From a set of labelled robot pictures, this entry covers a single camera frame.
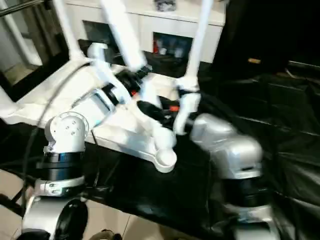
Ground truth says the white plastic table leg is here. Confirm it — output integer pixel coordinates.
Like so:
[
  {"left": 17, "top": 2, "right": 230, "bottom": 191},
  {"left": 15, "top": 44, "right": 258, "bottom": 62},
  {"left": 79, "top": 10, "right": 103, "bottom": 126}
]
[
  {"left": 52, "top": 0, "right": 85, "bottom": 64},
  {"left": 98, "top": 0, "right": 178, "bottom": 154},
  {"left": 0, "top": 84, "right": 19, "bottom": 119},
  {"left": 174, "top": 0, "right": 215, "bottom": 93}
]

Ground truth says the white plastic table top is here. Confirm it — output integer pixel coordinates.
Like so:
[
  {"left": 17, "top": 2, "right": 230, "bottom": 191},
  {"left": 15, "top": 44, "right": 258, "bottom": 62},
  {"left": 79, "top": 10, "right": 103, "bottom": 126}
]
[{"left": 0, "top": 56, "right": 201, "bottom": 174}]

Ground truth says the white sideboard cabinet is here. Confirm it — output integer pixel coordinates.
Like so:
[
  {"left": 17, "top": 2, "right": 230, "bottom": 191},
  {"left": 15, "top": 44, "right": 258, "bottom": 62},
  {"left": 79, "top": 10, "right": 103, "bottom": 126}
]
[{"left": 56, "top": 0, "right": 228, "bottom": 64}]

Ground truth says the black plastic mat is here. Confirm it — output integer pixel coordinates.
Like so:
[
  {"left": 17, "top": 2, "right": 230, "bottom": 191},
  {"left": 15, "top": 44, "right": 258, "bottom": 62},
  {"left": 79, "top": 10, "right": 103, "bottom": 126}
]
[{"left": 0, "top": 37, "right": 320, "bottom": 240}]

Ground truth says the clear bag of dark items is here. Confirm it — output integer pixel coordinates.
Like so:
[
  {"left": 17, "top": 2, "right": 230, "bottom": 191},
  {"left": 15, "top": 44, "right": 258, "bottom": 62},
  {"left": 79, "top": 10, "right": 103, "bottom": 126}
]
[{"left": 153, "top": 0, "right": 178, "bottom": 13}]

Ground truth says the grey brown curtain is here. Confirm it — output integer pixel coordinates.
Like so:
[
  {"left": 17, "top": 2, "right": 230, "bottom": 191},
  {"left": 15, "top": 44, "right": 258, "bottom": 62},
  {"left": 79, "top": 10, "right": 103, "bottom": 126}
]
[{"left": 29, "top": 0, "right": 70, "bottom": 63}]

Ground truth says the grey metal pole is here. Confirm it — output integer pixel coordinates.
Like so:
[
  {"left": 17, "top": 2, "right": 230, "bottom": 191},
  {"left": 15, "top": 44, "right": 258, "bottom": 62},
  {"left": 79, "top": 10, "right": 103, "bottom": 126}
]
[{"left": 0, "top": 0, "right": 52, "bottom": 18}]

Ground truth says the grey flat bar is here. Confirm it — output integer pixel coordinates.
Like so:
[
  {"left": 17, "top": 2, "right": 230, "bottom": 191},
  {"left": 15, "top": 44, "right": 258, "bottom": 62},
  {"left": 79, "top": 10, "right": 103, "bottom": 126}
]
[{"left": 286, "top": 60, "right": 320, "bottom": 70}]

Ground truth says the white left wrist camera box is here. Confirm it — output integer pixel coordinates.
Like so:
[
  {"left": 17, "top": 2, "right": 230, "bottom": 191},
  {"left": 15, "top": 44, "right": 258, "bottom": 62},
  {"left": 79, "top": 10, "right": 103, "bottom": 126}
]
[{"left": 85, "top": 41, "right": 131, "bottom": 106}]

